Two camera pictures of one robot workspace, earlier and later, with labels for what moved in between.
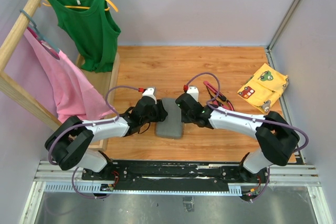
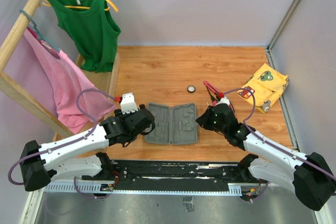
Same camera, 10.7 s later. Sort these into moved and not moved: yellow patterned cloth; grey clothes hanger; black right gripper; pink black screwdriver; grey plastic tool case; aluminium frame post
Moved: grey plastic tool case; black right gripper
Not moved: aluminium frame post; pink black screwdriver; yellow patterned cloth; grey clothes hanger
